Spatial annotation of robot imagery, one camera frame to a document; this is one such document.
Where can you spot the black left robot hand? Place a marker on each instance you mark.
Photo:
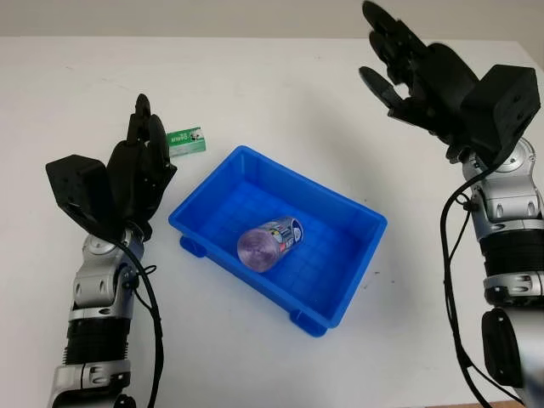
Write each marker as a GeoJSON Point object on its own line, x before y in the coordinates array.
{"type": "Point", "coordinates": [136, 178]}

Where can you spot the small green staples box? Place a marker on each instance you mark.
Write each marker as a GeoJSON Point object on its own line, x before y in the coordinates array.
{"type": "Point", "coordinates": [189, 140]}

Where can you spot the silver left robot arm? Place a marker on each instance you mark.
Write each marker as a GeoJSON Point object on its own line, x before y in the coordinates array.
{"type": "Point", "coordinates": [102, 314]}

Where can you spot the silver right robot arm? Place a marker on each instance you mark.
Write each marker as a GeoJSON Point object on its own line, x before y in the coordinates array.
{"type": "Point", "coordinates": [506, 238]}

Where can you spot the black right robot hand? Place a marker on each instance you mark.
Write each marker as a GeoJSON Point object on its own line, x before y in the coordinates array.
{"type": "Point", "coordinates": [421, 76]}

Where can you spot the purple garbage bag roll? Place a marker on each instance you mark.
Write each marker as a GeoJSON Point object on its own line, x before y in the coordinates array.
{"type": "Point", "coordinates": [268, 244]}

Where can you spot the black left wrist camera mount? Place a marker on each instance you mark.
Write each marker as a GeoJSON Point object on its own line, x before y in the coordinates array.
{"type": "Point", "coordinates": [76, 191]}

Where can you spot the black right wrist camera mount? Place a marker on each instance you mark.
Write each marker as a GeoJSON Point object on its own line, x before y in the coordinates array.
{"type": "Point", "coordinates": [497, 110]}

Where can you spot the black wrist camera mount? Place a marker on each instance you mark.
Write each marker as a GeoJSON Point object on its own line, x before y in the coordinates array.
{"type": "Point", "coordinates": [76, 191]}
{"type": "Point", "coordinates": [497, 110]}

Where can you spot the blue plastic tray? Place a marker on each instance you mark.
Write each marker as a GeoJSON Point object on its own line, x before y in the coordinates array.
{"type": "Point", "coordinates": [331, 221]}

